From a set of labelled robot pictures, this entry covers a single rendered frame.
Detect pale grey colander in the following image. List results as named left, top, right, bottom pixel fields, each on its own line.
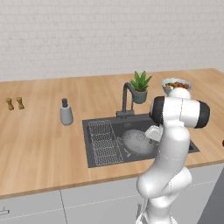
left=120, top=129, right=160, bottom=158

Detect pale grey cupboard front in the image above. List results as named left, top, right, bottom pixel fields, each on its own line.
left=0, top=189, right=67, bottom=224
left=59, top=163, right=224, bottom=224

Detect white bowl of fruit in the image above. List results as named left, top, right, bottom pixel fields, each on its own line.
left=160, top=77, right=193, bottom=96

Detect green plant in grey pot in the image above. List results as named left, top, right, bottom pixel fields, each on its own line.
left=129, top=70, right=154, bottom=105

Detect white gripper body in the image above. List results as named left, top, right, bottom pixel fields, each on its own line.
left=144, top=124, right=165, bottom=144

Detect small wooden shaker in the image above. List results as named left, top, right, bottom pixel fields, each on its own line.
left=5, top=97, right=15, bottom=111
left=16, top=96, right=25, bottom=111

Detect wire dish rack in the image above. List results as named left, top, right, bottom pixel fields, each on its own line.
left=87, top=119, right=125, bottom=166

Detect grey soap dispenser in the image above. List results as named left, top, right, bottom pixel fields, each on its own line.
left=59, top=97, right=74, bottom=127

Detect dark grey sink faucet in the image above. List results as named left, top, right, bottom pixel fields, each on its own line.
left=115, top=81, right=138, bottom=119

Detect dark grey sink basin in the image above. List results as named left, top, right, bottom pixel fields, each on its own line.
left=81, top=113, right=201, bottom=169

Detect silver cupboard handle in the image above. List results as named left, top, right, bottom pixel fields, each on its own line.
left=0, top=206, right=11, bottom=216
left=136, top=202, right=144, bottom=224

